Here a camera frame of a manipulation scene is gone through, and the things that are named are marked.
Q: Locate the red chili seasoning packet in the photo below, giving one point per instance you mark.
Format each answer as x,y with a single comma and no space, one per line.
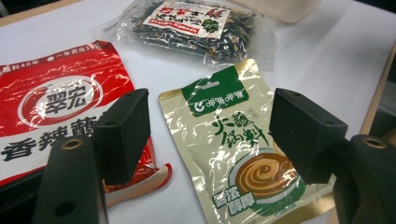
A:
46,77

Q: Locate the white paper sheet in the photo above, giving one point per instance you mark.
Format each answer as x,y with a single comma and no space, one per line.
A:
327,62

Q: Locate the clear bag of dried greens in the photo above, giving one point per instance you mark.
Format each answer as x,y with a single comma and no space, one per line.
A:
186,37

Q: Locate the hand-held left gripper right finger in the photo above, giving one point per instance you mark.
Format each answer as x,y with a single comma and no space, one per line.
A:
305,137

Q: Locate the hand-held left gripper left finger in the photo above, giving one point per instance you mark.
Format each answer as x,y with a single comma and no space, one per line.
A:
124,137

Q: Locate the cream plastic container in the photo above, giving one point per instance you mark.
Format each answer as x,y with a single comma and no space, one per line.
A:
280,9

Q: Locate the gold and green sauce packet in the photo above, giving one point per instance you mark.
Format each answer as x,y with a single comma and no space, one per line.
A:
218,149

